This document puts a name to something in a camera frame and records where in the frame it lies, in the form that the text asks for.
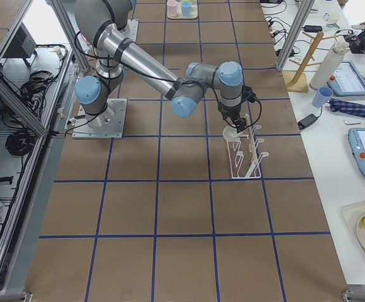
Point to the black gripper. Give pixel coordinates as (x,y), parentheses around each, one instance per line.
(230,111)

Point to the white ikea cup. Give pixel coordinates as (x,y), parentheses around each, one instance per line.
(230,133)

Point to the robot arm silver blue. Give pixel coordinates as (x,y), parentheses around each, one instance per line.
(102,22)

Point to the light blue cup on desk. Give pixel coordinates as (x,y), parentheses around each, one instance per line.
(323,95)

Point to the beige cup tray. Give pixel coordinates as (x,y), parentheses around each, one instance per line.
(194,11)

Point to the blue cup right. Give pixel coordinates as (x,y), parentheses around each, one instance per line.
(186,9)

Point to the pink cup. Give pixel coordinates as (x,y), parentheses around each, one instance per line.
(172,6)

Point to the wooden mug tree stand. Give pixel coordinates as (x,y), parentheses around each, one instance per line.
(296,81)

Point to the black power adapter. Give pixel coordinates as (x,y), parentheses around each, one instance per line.
(307,121)

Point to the white roll bottle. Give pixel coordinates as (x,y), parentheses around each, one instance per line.
(330,63)

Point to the blue plaid cloth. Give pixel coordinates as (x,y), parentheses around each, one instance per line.
(349,108)

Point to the blue teach pendant far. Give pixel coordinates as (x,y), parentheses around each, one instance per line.
(347,81)

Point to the white wire cup rack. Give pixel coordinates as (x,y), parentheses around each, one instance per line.
(244,158)

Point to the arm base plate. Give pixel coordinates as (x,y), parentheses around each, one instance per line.
(109,124)
(131,29)

